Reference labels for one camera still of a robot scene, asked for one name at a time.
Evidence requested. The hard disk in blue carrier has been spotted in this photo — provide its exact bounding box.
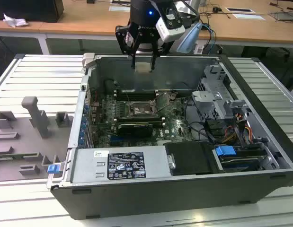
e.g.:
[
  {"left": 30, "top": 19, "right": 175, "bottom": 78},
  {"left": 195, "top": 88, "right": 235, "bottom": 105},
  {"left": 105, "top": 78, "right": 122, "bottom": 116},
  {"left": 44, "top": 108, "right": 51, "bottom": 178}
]
[{"left": 214, "top": 146, "right": 267, "bottom": 173}]

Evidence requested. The grey metal drive cage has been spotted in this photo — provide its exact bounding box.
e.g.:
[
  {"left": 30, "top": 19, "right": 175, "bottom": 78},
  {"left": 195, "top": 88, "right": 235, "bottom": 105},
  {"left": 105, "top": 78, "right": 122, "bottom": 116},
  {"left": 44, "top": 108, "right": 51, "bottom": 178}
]
[{"left": 190, "top": 64, "right": 250, "bottom": 124}]

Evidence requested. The black computer box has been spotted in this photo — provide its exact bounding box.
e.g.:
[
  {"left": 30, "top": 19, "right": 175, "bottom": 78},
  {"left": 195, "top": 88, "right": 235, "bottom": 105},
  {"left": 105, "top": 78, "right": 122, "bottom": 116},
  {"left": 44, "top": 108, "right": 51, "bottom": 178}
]
[{"left": 0, "top": 0, "right": 64, "bottom": 23}]

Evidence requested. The grey parts rack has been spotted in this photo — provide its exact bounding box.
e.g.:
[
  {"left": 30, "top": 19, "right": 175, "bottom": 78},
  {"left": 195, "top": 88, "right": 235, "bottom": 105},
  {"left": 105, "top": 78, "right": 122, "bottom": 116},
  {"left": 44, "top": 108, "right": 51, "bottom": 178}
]
[{"left": 0, "top": 96, "right": 75, "bottom": 183}]

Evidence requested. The grey power supply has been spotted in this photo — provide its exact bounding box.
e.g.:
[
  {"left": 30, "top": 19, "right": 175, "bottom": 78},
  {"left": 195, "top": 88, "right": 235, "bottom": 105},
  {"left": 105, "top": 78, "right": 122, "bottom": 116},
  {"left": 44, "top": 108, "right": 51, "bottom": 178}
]
[{"left": 71, "top": 144, "right": 173, "bottom": 184}]

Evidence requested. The grey case latch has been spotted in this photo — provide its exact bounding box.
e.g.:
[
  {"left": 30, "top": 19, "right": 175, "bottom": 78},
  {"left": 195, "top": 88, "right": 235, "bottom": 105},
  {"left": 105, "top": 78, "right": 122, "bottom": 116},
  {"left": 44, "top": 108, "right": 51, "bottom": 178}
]
[{"left": 81, "top": 52, "right": 101, "bottom": 70}]

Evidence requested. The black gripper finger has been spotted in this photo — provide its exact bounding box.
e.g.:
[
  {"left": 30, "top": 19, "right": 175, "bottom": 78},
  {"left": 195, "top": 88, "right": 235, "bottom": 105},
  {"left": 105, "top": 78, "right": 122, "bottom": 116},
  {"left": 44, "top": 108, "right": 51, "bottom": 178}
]
[
  {"left": 115, "top": 25, "right": 141, "bottom": 70},
  {"left": 150, "top": 35, "right": 172, "bottom": 71}
]

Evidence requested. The white desk cable port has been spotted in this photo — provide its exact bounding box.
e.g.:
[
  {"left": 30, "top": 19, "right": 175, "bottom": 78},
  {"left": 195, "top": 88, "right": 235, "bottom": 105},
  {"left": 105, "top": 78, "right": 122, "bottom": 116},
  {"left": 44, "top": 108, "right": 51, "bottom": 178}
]
[
  {"left": 109, "top": 5, "right": 132, "bottom": 12},
  {"left": 225, "top": 7, "right": 253, "bottom": 13}
]

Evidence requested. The metal socket cover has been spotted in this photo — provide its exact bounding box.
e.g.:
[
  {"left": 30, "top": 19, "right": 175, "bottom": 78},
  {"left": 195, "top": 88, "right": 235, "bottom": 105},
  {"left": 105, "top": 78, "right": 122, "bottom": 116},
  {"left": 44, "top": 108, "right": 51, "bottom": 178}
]
[{"left": 154, "top": 93, "right": 175, "bottom": 112}]

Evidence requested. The CPU socket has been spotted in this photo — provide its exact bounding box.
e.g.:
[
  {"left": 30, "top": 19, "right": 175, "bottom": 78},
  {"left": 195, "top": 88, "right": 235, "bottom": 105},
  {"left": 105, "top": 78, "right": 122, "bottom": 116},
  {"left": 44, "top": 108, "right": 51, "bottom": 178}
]
[{"left": 127, "top": 100, "right": 161, "bottom": 120}]

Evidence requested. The Quadro graphics card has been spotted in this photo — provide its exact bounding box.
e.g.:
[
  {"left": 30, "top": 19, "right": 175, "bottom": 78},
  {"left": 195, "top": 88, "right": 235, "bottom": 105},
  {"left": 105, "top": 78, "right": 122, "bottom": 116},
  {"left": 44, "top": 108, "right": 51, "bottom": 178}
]
[{"left": 117, "top": 122, "right": 153, "bottom": 138}]

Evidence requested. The orange yellow wire bundle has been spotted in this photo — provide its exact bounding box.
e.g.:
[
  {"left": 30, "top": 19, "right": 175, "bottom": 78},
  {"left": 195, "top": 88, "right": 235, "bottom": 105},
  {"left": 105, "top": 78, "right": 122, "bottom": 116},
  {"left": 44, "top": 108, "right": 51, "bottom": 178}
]
[{"left": 222, "top": 113, "right": 254, "bottom": 144}]

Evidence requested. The wooden desk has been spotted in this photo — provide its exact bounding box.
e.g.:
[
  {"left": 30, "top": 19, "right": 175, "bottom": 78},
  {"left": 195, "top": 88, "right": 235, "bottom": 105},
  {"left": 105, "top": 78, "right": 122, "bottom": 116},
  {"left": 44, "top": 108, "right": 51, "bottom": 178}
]
[
  {"left": 0, "top": 0, "right": 73, "bottom": 55},
  {"left": 39, "top": 0, "right": 293, "bottom": 48}
]

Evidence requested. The green motherboard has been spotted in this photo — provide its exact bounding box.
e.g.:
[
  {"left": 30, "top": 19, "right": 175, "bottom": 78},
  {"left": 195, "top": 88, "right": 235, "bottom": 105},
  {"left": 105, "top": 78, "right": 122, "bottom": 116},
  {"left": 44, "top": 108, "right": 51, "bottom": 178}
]
[{"left": 91, "top": 91, "right": 201, "bottom": 148}]

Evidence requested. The flat transparent tray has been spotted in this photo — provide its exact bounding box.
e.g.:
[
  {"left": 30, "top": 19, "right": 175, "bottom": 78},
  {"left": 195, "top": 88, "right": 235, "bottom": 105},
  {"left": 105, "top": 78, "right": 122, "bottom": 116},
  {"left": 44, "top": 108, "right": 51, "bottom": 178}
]
[{"left": 268, "top": 9, "right": 293, "bottom": 24}]

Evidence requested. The black open PC case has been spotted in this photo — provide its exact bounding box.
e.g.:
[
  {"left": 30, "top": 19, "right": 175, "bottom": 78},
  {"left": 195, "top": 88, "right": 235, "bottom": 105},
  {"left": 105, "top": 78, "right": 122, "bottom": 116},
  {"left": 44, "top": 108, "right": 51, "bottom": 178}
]
[{"left": 46, "top": 53, "right": 293, "bottom": 219}]

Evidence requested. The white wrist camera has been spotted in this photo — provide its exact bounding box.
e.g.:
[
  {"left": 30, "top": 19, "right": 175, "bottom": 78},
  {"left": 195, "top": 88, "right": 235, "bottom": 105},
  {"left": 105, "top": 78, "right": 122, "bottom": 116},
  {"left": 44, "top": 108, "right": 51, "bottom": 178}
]
[{"left": 155, "top": 7, "right": 186, "bottom": 43}]

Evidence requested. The green RAM stick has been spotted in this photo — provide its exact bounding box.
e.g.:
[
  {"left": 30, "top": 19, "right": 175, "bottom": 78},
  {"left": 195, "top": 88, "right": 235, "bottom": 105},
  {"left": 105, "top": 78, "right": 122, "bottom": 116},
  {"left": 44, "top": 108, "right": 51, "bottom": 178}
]
[{"left": 116, "top": 116, "right": 166, "bottom": 126}]

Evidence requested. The CPU with silver top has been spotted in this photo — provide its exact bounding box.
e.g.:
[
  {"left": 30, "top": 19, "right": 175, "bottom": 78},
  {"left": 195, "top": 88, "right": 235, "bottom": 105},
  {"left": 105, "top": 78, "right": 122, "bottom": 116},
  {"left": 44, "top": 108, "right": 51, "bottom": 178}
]
[{"left": 134, "top": 61, "right": 152, "bottom": 73}]

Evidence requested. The black cable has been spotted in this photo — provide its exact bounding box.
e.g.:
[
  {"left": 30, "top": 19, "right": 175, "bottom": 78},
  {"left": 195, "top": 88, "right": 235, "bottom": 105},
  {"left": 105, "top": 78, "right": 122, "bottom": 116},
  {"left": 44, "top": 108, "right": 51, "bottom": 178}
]
[{"left": 183, "top": 97, "right": 218, "bottom": 145}]

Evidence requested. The black RAM slot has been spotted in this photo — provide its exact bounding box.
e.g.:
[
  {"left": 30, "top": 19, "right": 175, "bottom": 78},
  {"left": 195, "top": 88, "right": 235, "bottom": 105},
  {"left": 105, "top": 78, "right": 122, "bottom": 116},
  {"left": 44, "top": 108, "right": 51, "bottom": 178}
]
[
  {"left": 115, "top": 96, "right": 160, "bottom": 101},
  {"left": 114, "top": 92, "right": 160, "bottom": 96},
  {"left": 114, "top": 89, "right": 160, "bottom": 94},
  {"left": 114, "top": 94, "right": 160, "bottom": 98}
]

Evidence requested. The white paper sheet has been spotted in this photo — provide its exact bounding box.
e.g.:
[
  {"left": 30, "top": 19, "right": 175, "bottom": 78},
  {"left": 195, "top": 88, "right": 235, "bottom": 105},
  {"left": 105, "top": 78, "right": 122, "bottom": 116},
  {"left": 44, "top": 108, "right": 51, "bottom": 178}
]
[{"left": 232, "top": 13, "right": 267, "bottom": 21}]

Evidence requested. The black plastic shroud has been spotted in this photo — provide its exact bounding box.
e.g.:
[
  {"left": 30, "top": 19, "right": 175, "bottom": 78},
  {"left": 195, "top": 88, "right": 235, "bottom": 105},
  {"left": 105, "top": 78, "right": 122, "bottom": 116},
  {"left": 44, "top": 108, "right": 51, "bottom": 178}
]
[{"left": 164, "top": 141, "right": 224, "bottom": 177}]

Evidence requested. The crumpled white paper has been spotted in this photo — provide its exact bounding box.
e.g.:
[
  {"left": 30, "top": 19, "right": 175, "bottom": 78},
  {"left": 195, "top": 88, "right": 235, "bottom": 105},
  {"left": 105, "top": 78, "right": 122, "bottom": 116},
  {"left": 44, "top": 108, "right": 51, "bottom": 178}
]
[{"left": 3, "top": 13, "right": 28, "bottom": 28}]

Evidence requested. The pale blue teach pendant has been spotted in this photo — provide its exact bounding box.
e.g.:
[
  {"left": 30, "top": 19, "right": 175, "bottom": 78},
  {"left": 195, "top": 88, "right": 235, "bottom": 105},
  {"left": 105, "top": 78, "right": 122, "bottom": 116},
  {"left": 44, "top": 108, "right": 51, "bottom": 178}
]
[{"left": 176, "top": 22, "right": 203, "bottom": 54}]

